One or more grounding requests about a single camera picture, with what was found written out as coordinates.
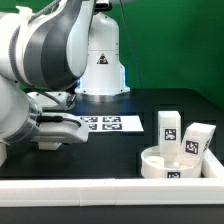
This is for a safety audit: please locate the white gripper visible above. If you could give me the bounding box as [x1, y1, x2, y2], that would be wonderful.
[32, 113, 89, 144]

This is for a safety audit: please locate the white round stool seat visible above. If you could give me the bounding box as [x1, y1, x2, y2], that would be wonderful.
[141, 146, 202, 179]

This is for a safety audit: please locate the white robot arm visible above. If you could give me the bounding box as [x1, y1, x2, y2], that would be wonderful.
[0, 0, 128, 145]

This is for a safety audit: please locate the white sheet with tags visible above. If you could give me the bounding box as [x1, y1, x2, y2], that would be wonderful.
[81, 115, 143, 132]

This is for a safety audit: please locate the white U-shaped obstacle fence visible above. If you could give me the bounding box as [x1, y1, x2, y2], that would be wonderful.
[0, 151, 224, 207]

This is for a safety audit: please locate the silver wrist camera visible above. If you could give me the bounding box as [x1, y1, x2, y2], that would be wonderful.
[28, 92, 75, 111]

